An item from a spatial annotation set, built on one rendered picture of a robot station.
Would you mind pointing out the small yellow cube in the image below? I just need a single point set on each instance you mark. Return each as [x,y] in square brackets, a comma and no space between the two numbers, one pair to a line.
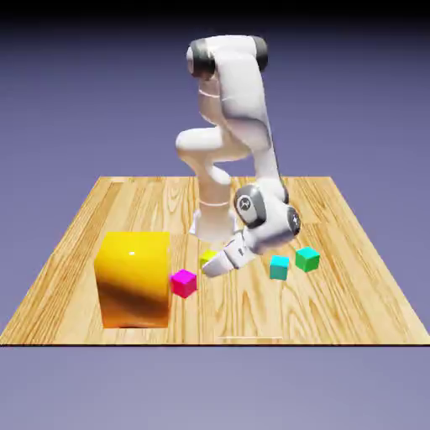
[206,257]

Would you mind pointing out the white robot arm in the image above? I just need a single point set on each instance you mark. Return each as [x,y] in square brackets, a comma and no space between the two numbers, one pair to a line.
[242,100]

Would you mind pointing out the small green cube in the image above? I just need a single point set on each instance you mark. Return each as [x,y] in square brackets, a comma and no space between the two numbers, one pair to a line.
[307,259]

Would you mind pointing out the small magenta cube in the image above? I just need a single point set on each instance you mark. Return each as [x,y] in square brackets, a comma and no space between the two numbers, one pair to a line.
[184,284]

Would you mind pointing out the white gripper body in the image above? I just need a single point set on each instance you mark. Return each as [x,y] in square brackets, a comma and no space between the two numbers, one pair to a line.
[218,262]

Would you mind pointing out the small cyan cube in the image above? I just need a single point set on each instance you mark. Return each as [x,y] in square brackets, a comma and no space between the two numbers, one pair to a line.
[279,267]

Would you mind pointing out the large orange box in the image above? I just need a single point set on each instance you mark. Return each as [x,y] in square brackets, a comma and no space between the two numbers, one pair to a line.
[132,278]

